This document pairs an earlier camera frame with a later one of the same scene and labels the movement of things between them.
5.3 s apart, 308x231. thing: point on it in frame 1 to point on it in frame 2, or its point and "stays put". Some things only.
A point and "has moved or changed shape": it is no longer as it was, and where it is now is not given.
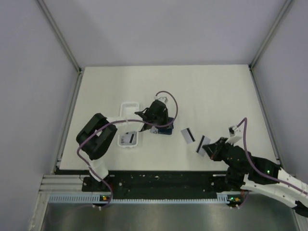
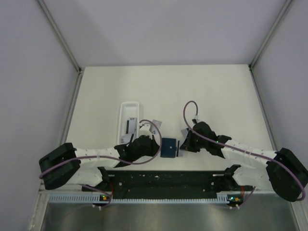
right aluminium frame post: (250, 66) stays put
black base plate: (159, 182) stays put
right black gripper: (213, 149) to (187, 146)
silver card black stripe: (204, 141) has moved or changed shape
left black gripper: (165, 113) to (155, 147)
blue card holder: (167, 130) to (168, 147)
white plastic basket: (128, 133) stays put
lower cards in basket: (127, 137) stays put
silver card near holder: (187, 135) stays put
